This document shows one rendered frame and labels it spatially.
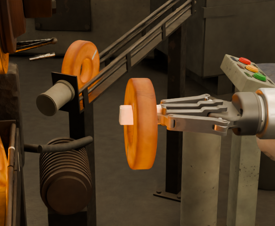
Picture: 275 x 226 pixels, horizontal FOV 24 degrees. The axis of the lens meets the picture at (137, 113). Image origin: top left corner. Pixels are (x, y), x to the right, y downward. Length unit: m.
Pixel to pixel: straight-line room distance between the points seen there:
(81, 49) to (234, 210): 0.85
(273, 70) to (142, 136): 1.62
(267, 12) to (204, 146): 1.60
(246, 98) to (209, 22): 2.22
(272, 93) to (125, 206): 1.41
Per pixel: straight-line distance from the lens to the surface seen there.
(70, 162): 1.62
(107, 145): 2.91
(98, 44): 3.97
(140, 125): 1.02
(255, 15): 3.46
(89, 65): 1.75
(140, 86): 1.05
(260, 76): 1.98
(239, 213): 2.22
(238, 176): 2.15
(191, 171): 2.06
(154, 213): 2.41
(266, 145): 1.30
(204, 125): 1.07
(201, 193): 2.09
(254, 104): 1.11
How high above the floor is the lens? 1.27
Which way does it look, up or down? 23 degrees down
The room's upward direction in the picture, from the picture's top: straight up
